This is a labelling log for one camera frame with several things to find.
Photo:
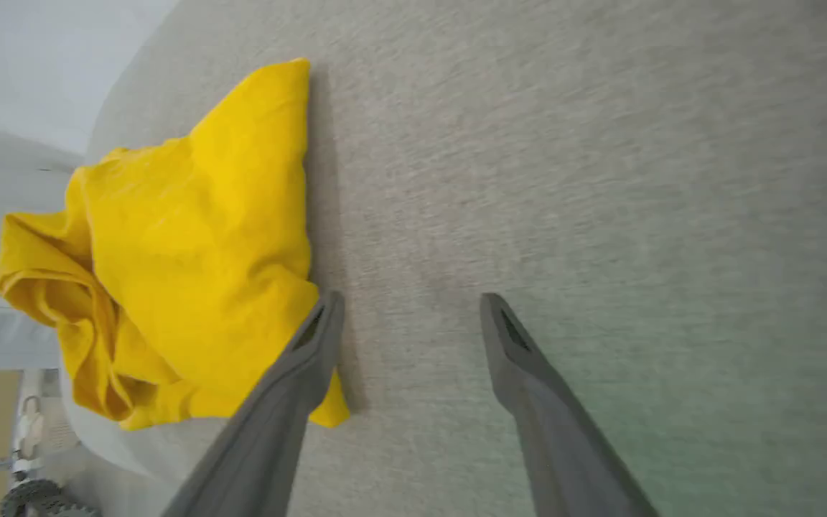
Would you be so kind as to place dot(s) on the grey toothed wheel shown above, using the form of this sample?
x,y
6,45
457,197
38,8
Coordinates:
x,y
40,499

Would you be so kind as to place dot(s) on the yellow cartoon-print garment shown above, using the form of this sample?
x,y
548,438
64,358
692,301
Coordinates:
x,y
191,251

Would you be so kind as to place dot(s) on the grey-green fabric sofa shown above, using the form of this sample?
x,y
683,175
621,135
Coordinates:
x,y
600,179

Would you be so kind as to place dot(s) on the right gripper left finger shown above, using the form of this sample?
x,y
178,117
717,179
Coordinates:
x,y
277,431

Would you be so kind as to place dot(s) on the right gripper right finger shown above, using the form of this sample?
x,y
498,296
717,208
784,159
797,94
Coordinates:
x,y
550,431

